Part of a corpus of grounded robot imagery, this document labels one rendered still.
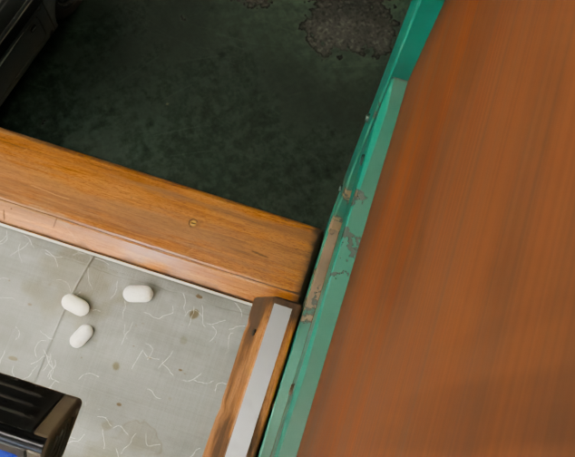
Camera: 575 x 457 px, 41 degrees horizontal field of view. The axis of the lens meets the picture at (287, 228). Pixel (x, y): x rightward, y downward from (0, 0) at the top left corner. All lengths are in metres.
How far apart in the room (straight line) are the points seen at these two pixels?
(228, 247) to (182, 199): 0.09
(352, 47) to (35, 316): 1.20
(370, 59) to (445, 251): 1.79
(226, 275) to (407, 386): 0.81
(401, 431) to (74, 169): 0.90
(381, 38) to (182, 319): 1.17
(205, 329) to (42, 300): 0.21
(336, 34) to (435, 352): 1.84
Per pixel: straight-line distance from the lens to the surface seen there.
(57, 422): 0.65
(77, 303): 1.00
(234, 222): 1.00
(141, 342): 1.00
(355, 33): 1.99
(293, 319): 0.88
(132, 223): 1.01
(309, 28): 1.99
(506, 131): 0.16
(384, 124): 0.50
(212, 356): 0.99
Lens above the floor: 1.73
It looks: 75 degrees down
